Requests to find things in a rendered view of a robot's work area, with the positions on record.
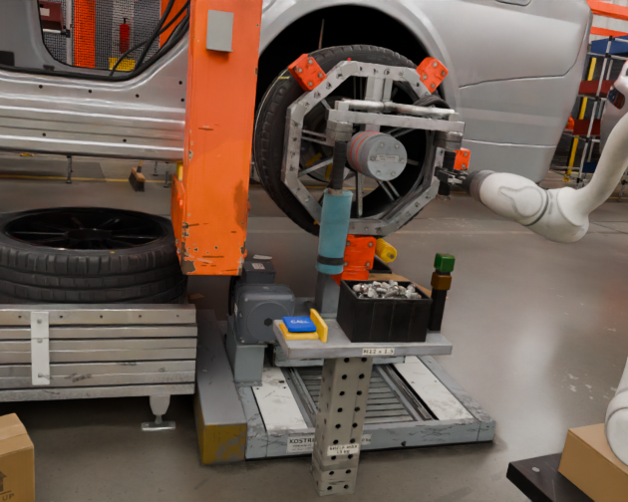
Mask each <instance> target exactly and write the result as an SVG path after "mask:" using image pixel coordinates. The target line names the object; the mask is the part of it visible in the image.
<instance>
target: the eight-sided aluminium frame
mask: <svg viewBox="0 0 628 502"><path fill-rule="evenodd" d="M326 76H327V79H326V80H324V81H323V82H322V83H321V84H320V85H319V86H317V87H316V88H315V89H314V90H313V91H312V92H305V93H304V94H303V95H302V96H301V97H299V98H298V99H297V100H296V101H295V102H293V103H292V104H291V105H290V106H289V107H288V108H287V113H286V124H285V135H284V145H283V156H282V167H281V170H280V171H281V178H280V179H281V180H282V182H283V183H284V184H285V186H286V187H287V188H288V189H289V190H290V191H291V192H292V193H293V195H294V196H295V197H296V198H297V199H298V201H299V202H300V203H301V204H302V205H303V206H304V208H305V209H306V210H307V211H308V212H309V214H310V215H311V216H312V217H313V218H314V220H315V221H316V223H317V224H318V225H319V226H320V220H321V211H322V207H321V206H320V205H319V203H318V202H317V201H316V200H315V199H314V197H313V196H312V195H311V194H310V193H309V191H308V190H307V189H306V188H305V186H304V185H303V184H302V183H301V182H300V180H299V179H298V178H297V176H298V166H299V156H300V146H301V136H302V126H303V117H304V116H305V115H306V114H307V113H308V112H309V111H310V110H312V109H313V108H314V107H315V106H316V105H317V104H318V103H320V102H321V101H322V100H323V99H324V98H325V97H326V96H328V95H329V94H330V93H331V92H332V91H333V90H334V89H336V88H337V87H338V86H339V85H340V84H341V83H342V82H344V81H345V80H346V79H347V78H348V77H349V76H358V77H368V76H374V77H376V78H378V79H385V78H391V79H393V81H401V83H402V84H403V85H404V87H405V88H406V90H407V91H408V93H409V94H410V96H411V97H412V99H413V100H414V102H416V101H418V100H419V99H421V98H422V97H424V96H427V95H431V93H430V91H429V90H428V88H427V87H426V86H425V85H424V84H423V83H422V82H421V81H420V75H418V73H417V72H416V70H415V69H409V68H404V67H393V66H385V65H377V64H368V63H360V62H357V61H341V62H340V63H338V64H337V65H336V66H334V68H333V69H332V70H330V71H329V72H328V73H327V74H326ZM434 134H435V131H434V130H431V136H430V142H429V149H428V155H427V161H426V168H425V174H424V181H423V183H422V184H421V185H420V186H419V187H418V188H417V189H416V190H415V191H413V192H412V193H411V194H410V195H409V196H408V197H407V198H405V199H404V200H403V201H402V202H401V203H400V204H399V205H397V206H396V207H395V208H394V209H393V210H392V211H391V212H389V213H388V214H387V215H386V216H385V217H384V218H383V219H381V220H379V219H356V218H350V222H349V229H348V234H363V235H382V236H384V235H392V234H393V233H394V232H395V231H398V229H399V228H400V227H401V226H402V225H403V224H404V223H405V222H407V221H408V220H409V219H410V218H411V217H412V216H413V215H415V214H416V213H417V212H418V211H419V210H420V209H421V208H422V207H424V206H425V205H426V204H427V203H428V202H429V201H430V200H432V199H433V198H435V197H436V194H437V193H438V190H439V185H440V181H439V180H438V178H437V177H435V176H434V172H435V166H438V167H442V166H443V160H444V153H445V150H447V149H443V148H440V147H436V146H433V140H434Z"/></svg>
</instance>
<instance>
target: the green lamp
mask: <svg viewBox="0 0 628 502"><path fill-rule="evenodd" d="M455 261H456V258H455V257H454V256H452V255H451V254H449V253H436V256H435V262H434V267H435V268H436V269H437V270H439V271H440V272H453V271H454V266H455Z"/></svg>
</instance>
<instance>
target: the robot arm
mask: <svg viewBox="0 0 628 502"><path fill-rule="evenodd" d="M627 166H628V113H627V114H626V115H625V116H624V117H623V118H622V119H621V120H620V121H619V122H618V124H617V125H616V126H615V128H614V129H613V131H612V132H611V133H610V135H609V137H608V139H607V141H606V144H605V146H604V149H603V151H602V154H601V156H600V159H599V162H598V164H597V167H596V169H595V172H594V174H593V177H592V179H591V181H590V182H589V184H587V185H586V186H585V187H583V188H581V189H578V190H574V189H573V188H570V187H564V188H559V189H548V190H547V191H546V190H543V189H542V188H540V187H538V186H537V185H536V184H535V183H534V182H532V181H531V180H529V179H527V178H524V177H522V176H519V175H515V174H512V173H499V172H494V171H491V170H475V171H473V172H468V173H466V172H464V171H463V172H461V171H460V170H457V169H454V173H452V172H449V171H448V169H447V168H441V167H438V166H435V172H434V176H435V177H437V178H438V180H440V181H443V182H445V183H447V184H448V185H452V184H454V183H455V184H456V185H457V186H461V187H462V188H464V189H465V191H466V193H467V195H469V196H470V197H472V198H473V200H474V201H476V202H478V203H480V204H483V205H484V206H487V207H488V208H489V209H490V210H491V211H493V212H495V213H497V214H498V215H500V216H501V217H504V218H506V219H509V220H512V221H514V222H517V223H519V224H521V225H523V226H525V227H526V228H527V229H529V230H530V231H532V232H534V233H536V234H538V235H540V236H542V237H544V238H547V239H550V240H552V241H556V242H562V243H569V242H575V241H577V240H579V239H581V238H582V237H583V236H584V235H585V233H586V232H587V230H588V226H589V221H588V214H589V213H590V212H591V211H592V210H594V209H595V208H597V207H598V206H599V205H601V204H602V203H603V202H604V201H605V200H606V199H607V198H608V197H609V196H610V195H611V194H612V192H613V191H614V189H615V188H616V186H617V184H618V182H619V180H620V179H621V177H622V175H623V173H624V171H625V169H626V168H627ZM605 435H606V439H607V442H608V445H609V447H610V449H611V450H612V452H613V453H614V455H615V456H616V457H617V458H618V459H619V460H620V461H621V462H622V463H623V464H625V465H626V466H628V358H627V362H626V366H625V369H624V372H623V375H622V378H621V380H620V383H619V385H618V388H617V391H616V393H615V397H614V398H613V399H612V400H611V401H610V403H609V405H608V408H607V412H606V417H605Z"/></svg>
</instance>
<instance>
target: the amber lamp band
mask: <svg viewBox="0 0 628 502"><path fill-rule="evenodd" d="M451 282H452V276H451V275H450V276H448V275H439V274H438V273H436V272H433V274H432V280H431V286H432V287H434V288H435V289H436V290H449V289H450V288H451Z"/></svg>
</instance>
